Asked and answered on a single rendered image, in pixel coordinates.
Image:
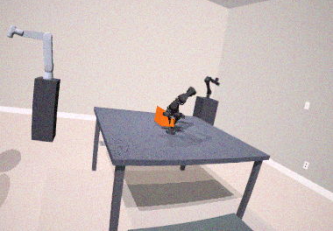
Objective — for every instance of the orange knob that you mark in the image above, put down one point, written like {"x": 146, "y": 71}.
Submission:
{"x": 172, "y": 122}

